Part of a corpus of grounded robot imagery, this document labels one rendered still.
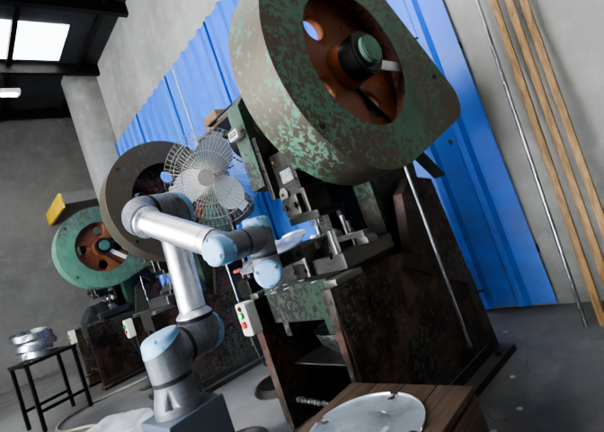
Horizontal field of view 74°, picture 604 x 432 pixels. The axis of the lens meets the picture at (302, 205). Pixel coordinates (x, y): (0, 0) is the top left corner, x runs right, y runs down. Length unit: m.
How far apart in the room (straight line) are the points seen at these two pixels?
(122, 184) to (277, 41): 1.80
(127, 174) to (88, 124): 4.21
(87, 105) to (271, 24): 6.02
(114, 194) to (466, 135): 2.15
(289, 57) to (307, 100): 0.13
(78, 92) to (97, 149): 0.94
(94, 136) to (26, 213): 1.97
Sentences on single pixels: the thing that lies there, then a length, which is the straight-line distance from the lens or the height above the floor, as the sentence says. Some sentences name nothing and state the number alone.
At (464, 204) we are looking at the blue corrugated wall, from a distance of 2.59.
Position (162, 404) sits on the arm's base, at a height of 0.50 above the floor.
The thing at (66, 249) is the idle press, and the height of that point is 1.39.
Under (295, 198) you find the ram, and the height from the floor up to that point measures 0.96.
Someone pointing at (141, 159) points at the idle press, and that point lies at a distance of 2.89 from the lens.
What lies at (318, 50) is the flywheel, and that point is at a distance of 1.48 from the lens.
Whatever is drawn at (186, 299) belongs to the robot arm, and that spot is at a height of 0.74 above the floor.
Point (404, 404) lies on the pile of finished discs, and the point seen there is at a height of 0.35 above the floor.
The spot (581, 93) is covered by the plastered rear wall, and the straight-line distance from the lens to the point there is 2.38.
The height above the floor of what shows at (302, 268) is 0.69.
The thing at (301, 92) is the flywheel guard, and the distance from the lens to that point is 1.20.
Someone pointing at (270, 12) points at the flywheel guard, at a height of 1.46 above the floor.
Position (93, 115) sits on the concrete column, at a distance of 7.09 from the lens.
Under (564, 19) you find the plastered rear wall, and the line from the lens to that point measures 2.42.
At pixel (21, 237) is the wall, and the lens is 8.03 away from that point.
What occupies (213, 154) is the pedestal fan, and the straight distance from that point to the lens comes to 2.42.
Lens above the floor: 0.83
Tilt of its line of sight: 3 degrees up
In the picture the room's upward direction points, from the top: 19 degrees counter-clockwise
